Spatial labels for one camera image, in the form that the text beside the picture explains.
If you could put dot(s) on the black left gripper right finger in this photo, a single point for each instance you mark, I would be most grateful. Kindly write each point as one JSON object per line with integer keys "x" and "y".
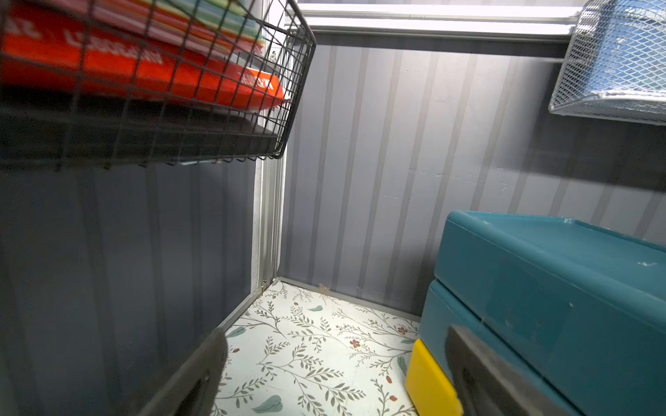
{"x": 487, "y": 384}

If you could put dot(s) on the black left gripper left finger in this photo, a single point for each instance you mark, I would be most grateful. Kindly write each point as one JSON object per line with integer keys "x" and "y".
{"x": 191, "y": 388}

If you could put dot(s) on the teal drawer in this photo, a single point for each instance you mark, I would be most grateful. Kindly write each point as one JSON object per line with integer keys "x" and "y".
{"x": 442, "y": 310}

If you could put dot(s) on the yellow lower drawer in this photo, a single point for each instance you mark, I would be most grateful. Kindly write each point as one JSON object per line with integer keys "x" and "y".
{"x": 429, "y": 388}

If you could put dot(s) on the teal drawer cabinet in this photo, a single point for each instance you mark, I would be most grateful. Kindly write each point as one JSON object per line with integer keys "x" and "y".
{"x": 583, "y": 305}

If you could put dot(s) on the floral patterned table mat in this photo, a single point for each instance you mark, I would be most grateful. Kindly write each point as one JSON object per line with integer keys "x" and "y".
{"x": 301, "y": 352}

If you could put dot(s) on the pastel paper stack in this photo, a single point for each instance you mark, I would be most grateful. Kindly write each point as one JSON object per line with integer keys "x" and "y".
{"x": 219, "y": 27}

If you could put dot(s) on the red paper sheet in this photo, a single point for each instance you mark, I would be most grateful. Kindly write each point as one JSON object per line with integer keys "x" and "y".
{"x": 44, "y": 49}

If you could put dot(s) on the black wire wall basket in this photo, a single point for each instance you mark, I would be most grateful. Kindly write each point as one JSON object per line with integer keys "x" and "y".
{"x": 43, "y": 129}

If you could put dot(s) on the white mesh wall basket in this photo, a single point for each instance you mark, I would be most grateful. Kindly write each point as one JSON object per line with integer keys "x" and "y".
{"x": 614, "y": 67}

